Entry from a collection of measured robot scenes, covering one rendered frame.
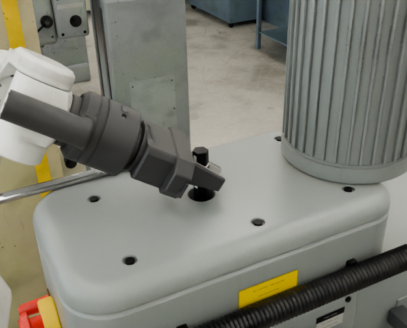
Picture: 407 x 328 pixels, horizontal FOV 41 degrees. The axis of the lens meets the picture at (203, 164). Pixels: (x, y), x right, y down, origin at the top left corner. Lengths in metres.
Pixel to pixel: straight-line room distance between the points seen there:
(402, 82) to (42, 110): 0.44
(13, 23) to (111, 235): 1.76
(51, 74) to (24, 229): 2.17
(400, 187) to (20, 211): 2.01
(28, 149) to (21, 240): 2.16
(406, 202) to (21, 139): 0.66
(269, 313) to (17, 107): 0.38
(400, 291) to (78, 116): 0.60
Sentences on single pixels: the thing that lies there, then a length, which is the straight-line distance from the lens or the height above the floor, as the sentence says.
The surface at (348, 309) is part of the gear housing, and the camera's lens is 0.88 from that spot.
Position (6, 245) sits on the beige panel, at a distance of 2.81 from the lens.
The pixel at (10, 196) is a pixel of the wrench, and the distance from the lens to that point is 0.79.
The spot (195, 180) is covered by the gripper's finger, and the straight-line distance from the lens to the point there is 0.71.
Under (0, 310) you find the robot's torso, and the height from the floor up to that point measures 1.59.
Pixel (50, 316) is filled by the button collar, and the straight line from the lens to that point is 0.75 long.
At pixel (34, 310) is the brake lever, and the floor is 1.70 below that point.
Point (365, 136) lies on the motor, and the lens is 0.75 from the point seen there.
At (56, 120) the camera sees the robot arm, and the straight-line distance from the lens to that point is 0.61.
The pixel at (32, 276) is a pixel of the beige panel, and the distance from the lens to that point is 2.95.
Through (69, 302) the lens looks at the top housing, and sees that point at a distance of 0.64.
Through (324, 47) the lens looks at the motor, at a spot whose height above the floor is 2.08.
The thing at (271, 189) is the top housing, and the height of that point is 1.89.
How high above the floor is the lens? 2.30
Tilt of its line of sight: 30 degrees down
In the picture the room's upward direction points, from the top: 1 degrees counter-clockwise
